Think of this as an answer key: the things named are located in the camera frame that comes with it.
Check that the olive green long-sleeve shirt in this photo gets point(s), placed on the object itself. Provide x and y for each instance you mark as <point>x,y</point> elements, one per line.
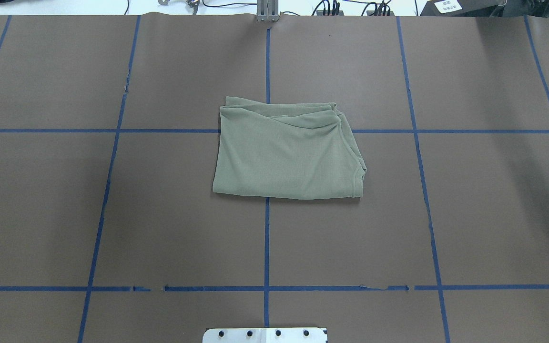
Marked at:
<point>302,151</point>

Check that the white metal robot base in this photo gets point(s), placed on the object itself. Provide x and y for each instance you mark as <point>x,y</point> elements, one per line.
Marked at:
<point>266,335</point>

